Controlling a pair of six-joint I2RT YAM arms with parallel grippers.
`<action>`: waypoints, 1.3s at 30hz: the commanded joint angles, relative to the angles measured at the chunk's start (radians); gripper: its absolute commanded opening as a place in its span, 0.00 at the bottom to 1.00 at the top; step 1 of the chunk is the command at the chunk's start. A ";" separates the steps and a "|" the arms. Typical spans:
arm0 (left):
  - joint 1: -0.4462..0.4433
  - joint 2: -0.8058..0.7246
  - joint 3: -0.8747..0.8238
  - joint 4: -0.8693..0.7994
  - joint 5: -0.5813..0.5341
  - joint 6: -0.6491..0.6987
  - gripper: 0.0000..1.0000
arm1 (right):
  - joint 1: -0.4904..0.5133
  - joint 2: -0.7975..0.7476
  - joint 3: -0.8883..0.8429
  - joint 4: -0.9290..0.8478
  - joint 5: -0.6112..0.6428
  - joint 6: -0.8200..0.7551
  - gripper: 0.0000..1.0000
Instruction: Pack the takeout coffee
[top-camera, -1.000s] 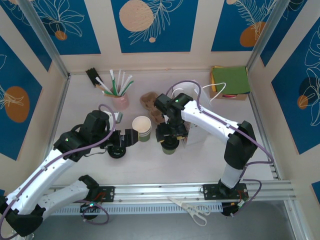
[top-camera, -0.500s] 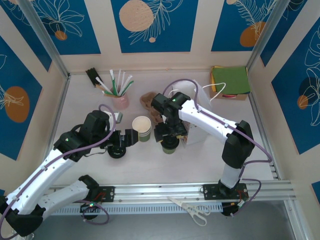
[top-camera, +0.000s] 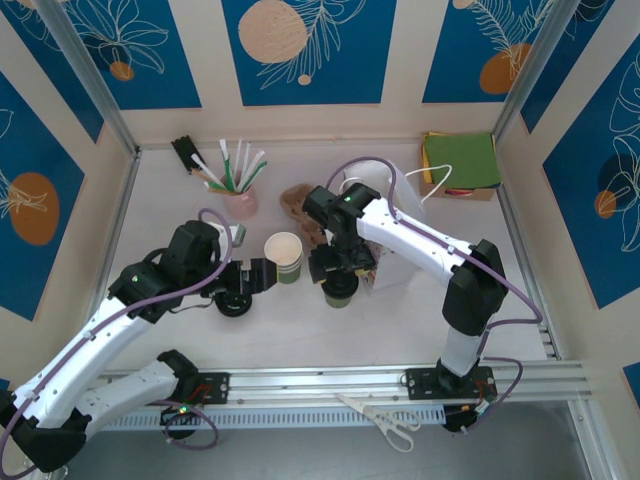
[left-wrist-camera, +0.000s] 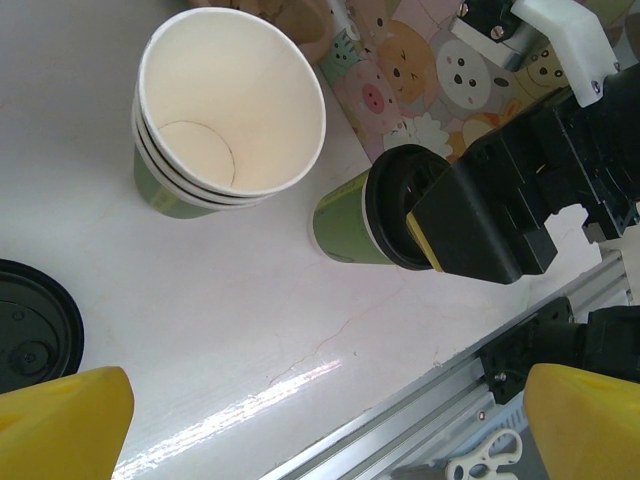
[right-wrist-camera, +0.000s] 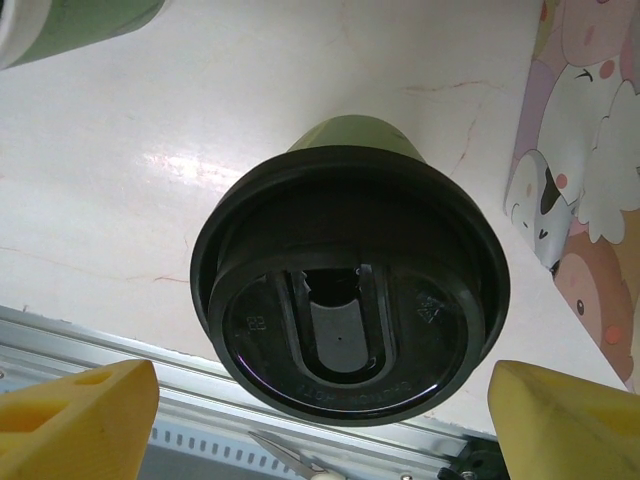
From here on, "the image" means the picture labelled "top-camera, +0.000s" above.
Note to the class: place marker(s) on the stack of green paper cups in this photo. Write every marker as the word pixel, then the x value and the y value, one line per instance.
pixel 290 272

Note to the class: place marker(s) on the white paper takeout bag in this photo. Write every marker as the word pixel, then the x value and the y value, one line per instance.
pixel 395 272

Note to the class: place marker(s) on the brown pulp cup carrier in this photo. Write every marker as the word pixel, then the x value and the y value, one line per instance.
pixel 295 200

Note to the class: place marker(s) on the single green paper cup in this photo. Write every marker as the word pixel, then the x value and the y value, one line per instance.
pixel 340 301

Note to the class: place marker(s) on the white paper straw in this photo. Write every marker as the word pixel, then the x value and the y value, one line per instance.
pixel 200 162
pixel 240 150
pixel 248 152
pixel 223 150
pixel 260 160

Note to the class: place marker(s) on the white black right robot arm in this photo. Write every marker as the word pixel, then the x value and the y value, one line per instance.
pixel 410 235

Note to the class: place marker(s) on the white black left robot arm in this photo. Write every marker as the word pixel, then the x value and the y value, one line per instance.
pixel 90 345

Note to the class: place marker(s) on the pink straw holder cup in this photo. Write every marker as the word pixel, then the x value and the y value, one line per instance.
pixel 242 207

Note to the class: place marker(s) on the brown wooden stirrer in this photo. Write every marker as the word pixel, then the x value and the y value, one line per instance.
pixel 205 178

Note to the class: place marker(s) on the black plastic holder tray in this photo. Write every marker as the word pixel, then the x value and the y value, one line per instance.
pixel 184 150

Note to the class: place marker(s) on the cardboard napkin box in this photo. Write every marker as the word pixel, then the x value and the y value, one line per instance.
pixel 480 194

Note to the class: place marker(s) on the black controller board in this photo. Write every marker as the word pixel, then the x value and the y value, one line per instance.
pixel 180 415
pixel 457 420

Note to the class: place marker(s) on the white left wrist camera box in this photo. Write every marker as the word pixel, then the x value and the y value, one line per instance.
pixel 239 235

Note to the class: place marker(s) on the aluminium side rail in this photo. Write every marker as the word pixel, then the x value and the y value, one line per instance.
pixel 511 220
pixel 122 200

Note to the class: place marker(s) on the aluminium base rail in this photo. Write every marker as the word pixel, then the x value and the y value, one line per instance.
pixel 310 382

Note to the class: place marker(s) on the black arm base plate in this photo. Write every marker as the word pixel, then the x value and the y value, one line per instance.
pixel 420 385
pixel 215 387

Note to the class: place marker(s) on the aluminium frame post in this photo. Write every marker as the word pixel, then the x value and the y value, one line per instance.
pixel 87 67
pixel 539 55

